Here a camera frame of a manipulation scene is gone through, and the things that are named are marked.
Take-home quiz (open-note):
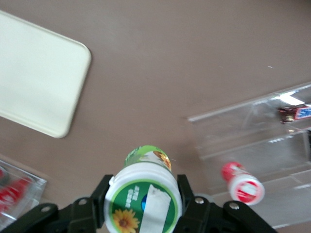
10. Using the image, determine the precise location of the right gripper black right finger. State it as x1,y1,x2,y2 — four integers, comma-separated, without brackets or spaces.
176,174,220,233

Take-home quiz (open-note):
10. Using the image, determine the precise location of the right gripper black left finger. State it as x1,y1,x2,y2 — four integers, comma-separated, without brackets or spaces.
58,174,115,233

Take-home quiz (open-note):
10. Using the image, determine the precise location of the green gum bottle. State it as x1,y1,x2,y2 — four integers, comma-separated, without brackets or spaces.
104,145,182,233

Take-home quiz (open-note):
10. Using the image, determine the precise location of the red gum bottle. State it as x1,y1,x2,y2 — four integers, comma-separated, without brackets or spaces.
220,162,265,207

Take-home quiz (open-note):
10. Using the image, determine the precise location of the beige plastic tray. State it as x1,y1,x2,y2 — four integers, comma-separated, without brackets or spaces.
0,10,92,139

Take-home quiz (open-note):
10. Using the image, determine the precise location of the clear acrylic bottle rack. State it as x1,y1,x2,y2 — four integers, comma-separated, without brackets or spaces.
0,154,48,220

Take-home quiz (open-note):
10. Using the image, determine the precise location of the red cola bottle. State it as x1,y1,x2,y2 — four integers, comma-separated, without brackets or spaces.
0,177,32,212

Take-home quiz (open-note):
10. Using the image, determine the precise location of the clear acrylic stepped stand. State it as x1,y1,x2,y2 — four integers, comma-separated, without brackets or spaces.
188,82,311,230

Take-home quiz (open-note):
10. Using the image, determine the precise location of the Snickers chocolate bar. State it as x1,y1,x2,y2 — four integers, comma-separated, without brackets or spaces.
277,104,311,125

